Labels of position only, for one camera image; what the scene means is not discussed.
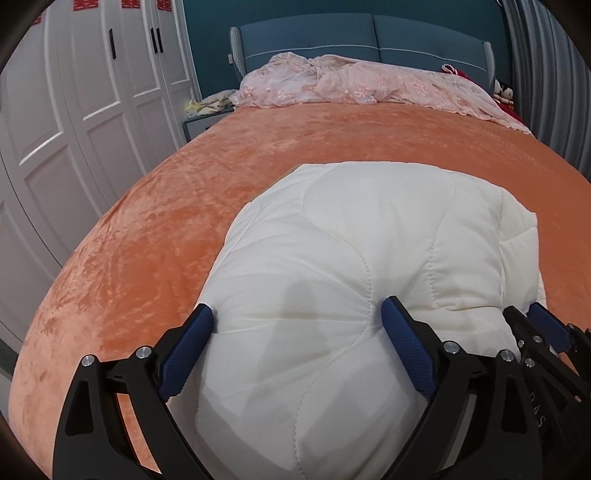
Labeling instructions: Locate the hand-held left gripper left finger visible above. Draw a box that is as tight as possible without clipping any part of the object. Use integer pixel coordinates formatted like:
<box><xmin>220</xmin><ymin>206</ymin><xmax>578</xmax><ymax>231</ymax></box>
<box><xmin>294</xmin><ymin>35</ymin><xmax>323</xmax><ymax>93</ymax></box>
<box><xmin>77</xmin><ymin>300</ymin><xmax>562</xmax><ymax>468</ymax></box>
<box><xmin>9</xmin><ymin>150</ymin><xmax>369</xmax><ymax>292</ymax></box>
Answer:
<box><xmin>52</xmin><ymin>303</ymin><xmax>216</xmax><ymax>480</ymax></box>

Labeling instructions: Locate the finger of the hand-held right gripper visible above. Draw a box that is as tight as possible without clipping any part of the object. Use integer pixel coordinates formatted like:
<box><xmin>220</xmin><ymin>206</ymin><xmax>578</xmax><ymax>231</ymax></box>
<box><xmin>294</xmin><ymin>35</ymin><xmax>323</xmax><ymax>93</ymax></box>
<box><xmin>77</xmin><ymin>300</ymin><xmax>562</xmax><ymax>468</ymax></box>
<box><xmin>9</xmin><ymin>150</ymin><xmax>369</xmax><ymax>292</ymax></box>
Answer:
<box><xmin>503</xmin><ymin>306</ymin><xmax>550</xmax><ymax>365</ymax></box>
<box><xmin>529</xmin><ymin>303</ymin><xmax>591</xmax><ymax>356</ymax></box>

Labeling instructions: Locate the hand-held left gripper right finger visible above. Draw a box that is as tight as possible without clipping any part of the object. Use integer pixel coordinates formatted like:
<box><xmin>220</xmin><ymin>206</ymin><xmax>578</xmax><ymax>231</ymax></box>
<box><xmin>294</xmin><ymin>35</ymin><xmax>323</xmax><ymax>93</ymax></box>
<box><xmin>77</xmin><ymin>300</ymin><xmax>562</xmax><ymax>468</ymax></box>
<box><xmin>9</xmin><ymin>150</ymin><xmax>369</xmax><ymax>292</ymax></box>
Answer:
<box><xmin>381</xmin><ymin>295</ymin><xmax>550</xmax><ymax>480</ymax></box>

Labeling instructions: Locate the white quilted comforter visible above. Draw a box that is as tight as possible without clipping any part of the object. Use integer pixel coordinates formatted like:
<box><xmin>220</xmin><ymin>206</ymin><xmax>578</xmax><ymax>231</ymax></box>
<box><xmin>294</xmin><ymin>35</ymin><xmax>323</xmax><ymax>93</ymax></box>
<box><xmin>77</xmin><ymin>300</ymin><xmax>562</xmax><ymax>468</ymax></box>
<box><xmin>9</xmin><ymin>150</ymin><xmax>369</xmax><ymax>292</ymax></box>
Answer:
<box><xmin>193</xmin><ymin>161</ymin><xmax>548</xmax><ymax>480</ymax></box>

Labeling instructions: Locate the orange velvet bedspread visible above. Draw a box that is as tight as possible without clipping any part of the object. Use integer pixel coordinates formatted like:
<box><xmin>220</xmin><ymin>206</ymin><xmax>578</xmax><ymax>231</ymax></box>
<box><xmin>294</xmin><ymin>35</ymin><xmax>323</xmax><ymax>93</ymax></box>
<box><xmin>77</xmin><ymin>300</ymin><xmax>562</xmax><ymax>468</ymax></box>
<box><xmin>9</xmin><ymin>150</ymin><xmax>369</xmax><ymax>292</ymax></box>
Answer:
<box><xmin>9</xmin><ymin>102</ymin><xmax>589</xmax><ymax>480</ymax></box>

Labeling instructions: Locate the blue nightstand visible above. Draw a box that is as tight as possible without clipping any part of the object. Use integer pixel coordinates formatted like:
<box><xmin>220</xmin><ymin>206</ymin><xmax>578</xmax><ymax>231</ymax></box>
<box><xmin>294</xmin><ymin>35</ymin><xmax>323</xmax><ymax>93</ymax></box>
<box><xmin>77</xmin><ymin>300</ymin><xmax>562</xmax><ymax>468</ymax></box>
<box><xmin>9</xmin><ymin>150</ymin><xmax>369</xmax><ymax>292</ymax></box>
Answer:
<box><xmin>182</xmin><ymin>108</ymin><xmax>232</xmax><ymax>144</ymax></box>

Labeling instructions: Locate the red plush doll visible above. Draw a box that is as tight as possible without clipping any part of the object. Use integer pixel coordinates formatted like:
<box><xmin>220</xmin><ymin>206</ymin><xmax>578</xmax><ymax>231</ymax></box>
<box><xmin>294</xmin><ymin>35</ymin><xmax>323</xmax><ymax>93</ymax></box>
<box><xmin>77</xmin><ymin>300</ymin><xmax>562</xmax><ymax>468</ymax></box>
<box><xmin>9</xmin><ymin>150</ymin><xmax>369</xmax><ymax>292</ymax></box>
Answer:
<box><xmin>492</xmin><ymin>79</ymin><xmax>527</xmax><ymax>125</ymax></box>

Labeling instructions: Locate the beige cloth bundle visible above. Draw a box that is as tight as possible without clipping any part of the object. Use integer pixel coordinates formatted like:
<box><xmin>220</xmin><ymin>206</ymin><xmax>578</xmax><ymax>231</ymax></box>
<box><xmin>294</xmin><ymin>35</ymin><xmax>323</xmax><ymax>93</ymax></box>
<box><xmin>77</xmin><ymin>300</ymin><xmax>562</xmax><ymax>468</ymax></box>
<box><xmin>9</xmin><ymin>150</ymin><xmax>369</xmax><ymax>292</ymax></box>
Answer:
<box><xmin>198</xmin><ymin>90</ymin><xmax>238</xmax><ymax>114</ymax></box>

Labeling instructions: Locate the white panelled wardrobe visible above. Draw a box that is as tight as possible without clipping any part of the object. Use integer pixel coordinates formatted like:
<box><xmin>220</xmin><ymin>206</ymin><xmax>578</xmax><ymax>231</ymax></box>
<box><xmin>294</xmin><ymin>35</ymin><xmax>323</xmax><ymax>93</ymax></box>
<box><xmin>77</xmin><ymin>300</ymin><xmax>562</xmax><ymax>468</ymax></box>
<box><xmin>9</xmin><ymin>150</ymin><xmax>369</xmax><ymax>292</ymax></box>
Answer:
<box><xmin>0</xmin><ymin>0</ymin><xmax>201</xmax><ymax>384</ymax></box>

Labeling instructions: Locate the grey curtain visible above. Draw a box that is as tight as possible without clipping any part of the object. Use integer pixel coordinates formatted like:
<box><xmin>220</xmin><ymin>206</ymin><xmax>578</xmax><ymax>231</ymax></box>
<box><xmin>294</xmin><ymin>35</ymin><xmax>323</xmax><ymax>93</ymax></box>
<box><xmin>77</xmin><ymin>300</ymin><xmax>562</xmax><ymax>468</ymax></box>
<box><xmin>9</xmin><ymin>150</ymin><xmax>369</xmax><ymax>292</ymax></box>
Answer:
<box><xmin>501</xmin><ymin>0</ymin><xmax>591</xmax><ymax>181</ymax></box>

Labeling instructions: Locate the pink lace blanket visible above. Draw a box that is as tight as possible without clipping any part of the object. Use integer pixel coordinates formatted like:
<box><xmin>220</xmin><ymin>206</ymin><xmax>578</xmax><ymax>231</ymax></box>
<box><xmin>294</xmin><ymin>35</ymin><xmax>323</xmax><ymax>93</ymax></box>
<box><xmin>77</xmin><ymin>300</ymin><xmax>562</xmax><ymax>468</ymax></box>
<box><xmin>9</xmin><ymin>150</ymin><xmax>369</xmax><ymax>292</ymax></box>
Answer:
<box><xmin>229</xmin><ymin>52</ymin><xmax>532</xmax><ymax>134</ymax></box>

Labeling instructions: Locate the blue upholstered headboard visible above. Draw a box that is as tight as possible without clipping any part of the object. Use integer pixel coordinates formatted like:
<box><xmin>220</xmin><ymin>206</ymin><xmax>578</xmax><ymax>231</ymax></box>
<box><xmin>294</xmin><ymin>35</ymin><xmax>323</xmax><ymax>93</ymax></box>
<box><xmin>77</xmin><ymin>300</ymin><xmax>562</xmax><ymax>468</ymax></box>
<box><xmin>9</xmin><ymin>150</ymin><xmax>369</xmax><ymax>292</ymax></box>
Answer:
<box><xmin>229</xmin><ymin>13</ymin><xmax>496</xmax><ymax>93</ymax></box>

